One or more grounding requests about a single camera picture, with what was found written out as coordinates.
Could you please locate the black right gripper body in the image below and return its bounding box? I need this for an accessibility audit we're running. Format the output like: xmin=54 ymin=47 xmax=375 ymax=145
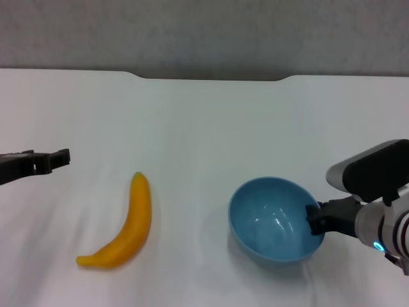
xmin=319 ymin=195 xmax=364 ymax=238

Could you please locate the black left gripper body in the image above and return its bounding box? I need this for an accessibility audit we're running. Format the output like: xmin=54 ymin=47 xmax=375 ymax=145
xmin=0 ymin=150 xmax=36 ymax=187

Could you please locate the blue bowl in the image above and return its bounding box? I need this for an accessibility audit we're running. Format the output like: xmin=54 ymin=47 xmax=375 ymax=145
xmin=228 ymin=177 xmax=327 ymax=264

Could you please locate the yellow banana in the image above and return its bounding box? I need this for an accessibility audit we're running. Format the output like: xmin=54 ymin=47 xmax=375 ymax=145
xmin=75 ymin=171 xmax=152 ymax=270

